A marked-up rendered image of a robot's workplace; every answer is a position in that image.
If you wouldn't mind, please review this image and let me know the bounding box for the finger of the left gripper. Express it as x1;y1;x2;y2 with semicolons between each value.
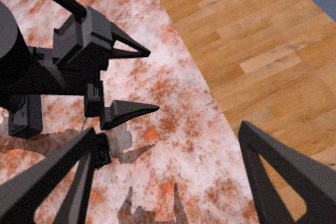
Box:
106;100;160;130
109;21;151;59

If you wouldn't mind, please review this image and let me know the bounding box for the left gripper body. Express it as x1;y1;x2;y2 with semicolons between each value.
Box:
33;12;110;131

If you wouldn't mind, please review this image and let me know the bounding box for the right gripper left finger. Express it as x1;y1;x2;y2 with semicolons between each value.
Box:
0;127;99;224

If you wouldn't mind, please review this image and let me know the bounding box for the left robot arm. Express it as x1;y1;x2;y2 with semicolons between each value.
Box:
0;1;112;136

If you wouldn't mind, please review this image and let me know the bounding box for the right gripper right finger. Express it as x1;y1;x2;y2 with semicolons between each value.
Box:
238;120;336;224

